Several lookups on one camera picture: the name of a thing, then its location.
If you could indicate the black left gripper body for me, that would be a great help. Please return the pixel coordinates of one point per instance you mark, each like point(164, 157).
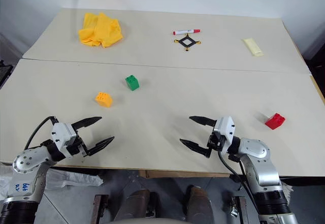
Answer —
point(77, 146)

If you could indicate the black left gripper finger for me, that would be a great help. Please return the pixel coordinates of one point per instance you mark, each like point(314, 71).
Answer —
point(87, 121)
point(100, 144)

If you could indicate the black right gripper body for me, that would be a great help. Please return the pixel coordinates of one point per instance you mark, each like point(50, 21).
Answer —
point(214, 142)

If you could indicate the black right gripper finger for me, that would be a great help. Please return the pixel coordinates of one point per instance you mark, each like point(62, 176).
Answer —
point(193, 145)
point(201, 120)

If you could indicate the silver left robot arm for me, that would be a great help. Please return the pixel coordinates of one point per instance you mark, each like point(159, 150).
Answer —
point(26, 161)

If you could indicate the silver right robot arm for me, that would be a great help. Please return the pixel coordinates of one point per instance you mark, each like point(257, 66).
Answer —
point(261, 173)

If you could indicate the yellow toy block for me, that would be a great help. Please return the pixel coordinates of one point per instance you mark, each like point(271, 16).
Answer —
point(103, 99)

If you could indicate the white plastic bag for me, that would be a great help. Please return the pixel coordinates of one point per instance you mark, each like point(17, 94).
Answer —
point(63, 179)

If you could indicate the green toy block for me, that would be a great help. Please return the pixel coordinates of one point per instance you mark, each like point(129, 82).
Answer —
point(132, 82)

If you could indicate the red toy block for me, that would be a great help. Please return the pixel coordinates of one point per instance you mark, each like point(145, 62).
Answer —
point(275, 121)

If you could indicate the cream plastic packet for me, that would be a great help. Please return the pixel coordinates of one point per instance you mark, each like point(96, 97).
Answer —
point(252, 46)

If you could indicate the red whiteboard marker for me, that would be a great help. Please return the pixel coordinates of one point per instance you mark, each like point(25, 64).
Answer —
point(187, 31)

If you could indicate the yellow cloth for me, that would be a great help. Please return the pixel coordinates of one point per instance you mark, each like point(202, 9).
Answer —
point(100, 30)

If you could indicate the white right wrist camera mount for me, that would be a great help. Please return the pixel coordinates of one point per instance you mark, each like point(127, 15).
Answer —
point(225, 130)

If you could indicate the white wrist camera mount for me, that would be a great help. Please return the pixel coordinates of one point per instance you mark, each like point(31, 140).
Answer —
point(225, 130)
point(62, 134)

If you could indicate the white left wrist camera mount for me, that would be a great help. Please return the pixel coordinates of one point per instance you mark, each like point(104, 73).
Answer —
point(62, 134)

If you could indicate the black yellow square frame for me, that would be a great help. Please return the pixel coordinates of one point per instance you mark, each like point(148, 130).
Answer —
point(187, 42)

